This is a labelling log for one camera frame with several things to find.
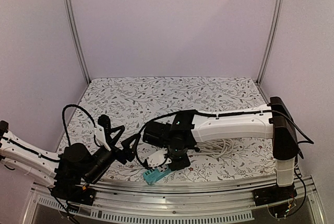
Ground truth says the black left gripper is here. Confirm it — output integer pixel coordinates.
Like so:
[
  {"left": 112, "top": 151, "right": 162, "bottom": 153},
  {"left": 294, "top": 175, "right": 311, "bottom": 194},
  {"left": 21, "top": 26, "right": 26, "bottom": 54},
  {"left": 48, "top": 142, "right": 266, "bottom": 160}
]
[{"left": 84, "top": 126, "right": 140, "bottom": 183}]

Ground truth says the light blue cube socket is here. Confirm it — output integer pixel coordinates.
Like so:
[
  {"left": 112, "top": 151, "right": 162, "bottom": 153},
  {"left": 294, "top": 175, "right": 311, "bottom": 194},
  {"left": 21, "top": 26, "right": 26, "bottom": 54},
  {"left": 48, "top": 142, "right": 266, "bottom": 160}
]
[{"left": 142, "top": 166, "right": 172, "bottom": 185}]

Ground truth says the white cable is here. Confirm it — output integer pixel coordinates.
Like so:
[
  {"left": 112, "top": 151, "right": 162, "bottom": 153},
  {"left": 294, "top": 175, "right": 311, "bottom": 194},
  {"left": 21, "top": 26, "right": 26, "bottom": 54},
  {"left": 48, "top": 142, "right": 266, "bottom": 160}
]
[{"left": 194, "top": 137, "right": 237, "bottom": 162}]

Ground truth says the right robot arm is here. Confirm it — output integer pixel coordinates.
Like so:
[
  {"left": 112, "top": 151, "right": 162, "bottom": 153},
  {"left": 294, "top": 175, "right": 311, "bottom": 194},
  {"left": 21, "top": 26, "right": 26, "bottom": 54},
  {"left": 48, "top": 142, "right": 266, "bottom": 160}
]
[{"left": 143, "top": 97, "right": 300, "bottom": 201}]

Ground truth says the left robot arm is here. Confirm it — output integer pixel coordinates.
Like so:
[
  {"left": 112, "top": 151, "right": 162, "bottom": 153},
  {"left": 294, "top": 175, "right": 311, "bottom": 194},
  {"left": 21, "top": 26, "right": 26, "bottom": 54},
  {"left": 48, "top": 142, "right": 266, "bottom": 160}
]
[{"left": 1, "top": 115, "right": 135, "bottom": 205}]

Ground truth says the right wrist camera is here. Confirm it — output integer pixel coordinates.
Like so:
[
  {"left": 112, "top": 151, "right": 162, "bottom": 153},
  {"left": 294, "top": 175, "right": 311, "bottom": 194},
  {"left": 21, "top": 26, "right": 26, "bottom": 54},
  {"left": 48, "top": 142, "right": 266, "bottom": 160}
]
[{"left": 143, "top": 148, "right": 172, "bottom": 169}]

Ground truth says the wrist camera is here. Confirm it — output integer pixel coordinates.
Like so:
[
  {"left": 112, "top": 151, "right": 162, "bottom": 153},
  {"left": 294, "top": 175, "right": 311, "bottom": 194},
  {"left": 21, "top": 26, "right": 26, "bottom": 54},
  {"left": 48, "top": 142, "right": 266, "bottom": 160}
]
[
  {"left": 94, "top": 114, "right": 111, "bottom": 151},
  {"left": 143, "top": 148, "right": 172, "bottom": 169}
]

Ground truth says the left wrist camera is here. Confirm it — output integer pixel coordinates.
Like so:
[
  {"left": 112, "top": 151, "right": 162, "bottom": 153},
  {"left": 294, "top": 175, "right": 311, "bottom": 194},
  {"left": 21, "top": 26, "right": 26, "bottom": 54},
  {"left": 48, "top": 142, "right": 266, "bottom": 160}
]
[{"left": 94, "top": 114, "right": 111, "bottom": 151}]

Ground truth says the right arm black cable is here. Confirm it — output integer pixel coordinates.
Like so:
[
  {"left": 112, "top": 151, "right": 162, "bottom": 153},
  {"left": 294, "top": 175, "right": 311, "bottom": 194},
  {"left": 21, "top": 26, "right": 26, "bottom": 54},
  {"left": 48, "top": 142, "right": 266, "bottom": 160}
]
[{"left": 135, "top": 109, "right": 315, "bottom": 167}]

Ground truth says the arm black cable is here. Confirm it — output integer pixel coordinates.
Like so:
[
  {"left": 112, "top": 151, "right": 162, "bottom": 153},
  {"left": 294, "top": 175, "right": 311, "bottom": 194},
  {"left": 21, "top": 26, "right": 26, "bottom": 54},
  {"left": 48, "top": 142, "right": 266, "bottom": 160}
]
[
  {"left": 61, "top": 104, "right": 99, "bottom": 146},
  {"left": 135, "top": 109, "right": 315, "bottom": 167}
]

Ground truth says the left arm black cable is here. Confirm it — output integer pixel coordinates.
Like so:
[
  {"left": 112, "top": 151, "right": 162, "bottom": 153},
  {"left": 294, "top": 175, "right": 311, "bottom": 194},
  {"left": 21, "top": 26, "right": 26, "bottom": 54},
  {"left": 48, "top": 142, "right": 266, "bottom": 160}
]
[{"left": 61, "top": 104, "right": 99, "bottom": 146}]

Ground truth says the aluminium front rail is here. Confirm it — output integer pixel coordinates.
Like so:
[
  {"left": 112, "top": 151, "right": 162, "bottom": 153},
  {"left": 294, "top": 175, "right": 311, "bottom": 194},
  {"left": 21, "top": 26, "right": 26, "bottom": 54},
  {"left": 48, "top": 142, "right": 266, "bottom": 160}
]
[{"left": 23, "top": 175, "right": 327, "bottom": 223}]

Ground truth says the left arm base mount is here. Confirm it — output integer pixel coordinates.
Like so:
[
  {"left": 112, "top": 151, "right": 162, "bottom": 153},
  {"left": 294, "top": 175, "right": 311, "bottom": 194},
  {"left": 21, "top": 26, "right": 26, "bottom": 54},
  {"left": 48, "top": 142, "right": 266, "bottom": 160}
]
[{"left": 51, "top": 183, "right": 97, "bottom": 206}]

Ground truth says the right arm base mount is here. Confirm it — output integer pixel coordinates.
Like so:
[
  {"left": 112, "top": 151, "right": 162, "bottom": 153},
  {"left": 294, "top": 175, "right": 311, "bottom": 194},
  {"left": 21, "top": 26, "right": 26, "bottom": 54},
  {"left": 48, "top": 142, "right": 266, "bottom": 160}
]
[{"left": 252, "top": 184, "right": 297, "bottom": 206}]

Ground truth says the left aluminium corner post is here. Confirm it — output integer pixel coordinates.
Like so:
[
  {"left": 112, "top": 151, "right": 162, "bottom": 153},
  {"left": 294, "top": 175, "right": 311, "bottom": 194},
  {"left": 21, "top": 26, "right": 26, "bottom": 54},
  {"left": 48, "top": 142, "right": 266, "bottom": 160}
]
[{"left": 63, "top": 0, "right": 91, "bottom": 85}]

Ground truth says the aluminium corner post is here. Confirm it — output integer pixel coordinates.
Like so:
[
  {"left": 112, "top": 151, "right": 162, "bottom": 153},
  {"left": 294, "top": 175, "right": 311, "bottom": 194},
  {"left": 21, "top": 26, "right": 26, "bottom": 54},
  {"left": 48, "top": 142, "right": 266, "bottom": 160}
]
[
  {"left": 256, "top": 0, "right": 283, "bottom": 87},
  {"left": 63, "top": 0, "right": 91, "bottom": 85}
]

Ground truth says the right aluminium corner post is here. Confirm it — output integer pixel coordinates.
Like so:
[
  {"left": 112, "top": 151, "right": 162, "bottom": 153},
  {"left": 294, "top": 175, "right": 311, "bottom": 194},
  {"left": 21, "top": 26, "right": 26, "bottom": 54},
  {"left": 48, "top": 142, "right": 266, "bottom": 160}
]
[{"left": 256, "top": 0, "right": 283, "bottom": 87}]

